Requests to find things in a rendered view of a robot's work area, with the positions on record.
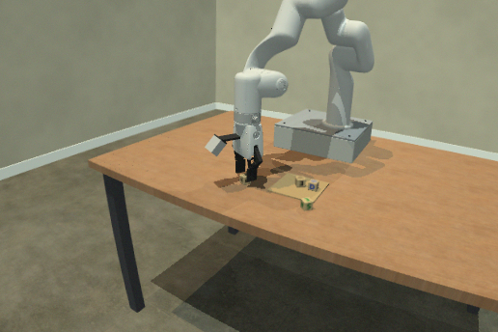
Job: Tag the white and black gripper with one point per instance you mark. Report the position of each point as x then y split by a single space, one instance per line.
250 143

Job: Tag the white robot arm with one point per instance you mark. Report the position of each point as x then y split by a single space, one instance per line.
350 35

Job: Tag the beige block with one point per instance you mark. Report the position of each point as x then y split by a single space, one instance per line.
242 179
306 203
313 185
300 181

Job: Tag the tan flat mat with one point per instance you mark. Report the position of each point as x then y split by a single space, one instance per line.
286 187

